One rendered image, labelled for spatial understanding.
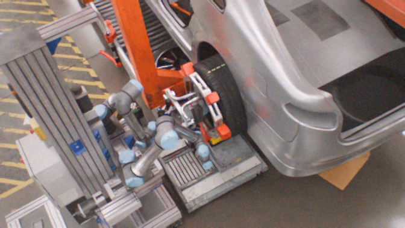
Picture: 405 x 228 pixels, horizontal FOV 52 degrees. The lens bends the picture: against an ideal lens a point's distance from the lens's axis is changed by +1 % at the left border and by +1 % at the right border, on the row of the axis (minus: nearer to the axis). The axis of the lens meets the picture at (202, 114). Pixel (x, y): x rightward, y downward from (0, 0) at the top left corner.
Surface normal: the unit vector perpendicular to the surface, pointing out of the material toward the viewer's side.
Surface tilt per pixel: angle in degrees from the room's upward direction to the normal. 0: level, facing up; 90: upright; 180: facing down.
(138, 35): 90
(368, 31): 22
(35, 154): 0
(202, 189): 0
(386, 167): 0
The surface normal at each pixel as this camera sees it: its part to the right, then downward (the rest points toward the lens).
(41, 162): -0.10, -0.63
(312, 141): -0.20, 0.76
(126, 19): 0.47, 0.65
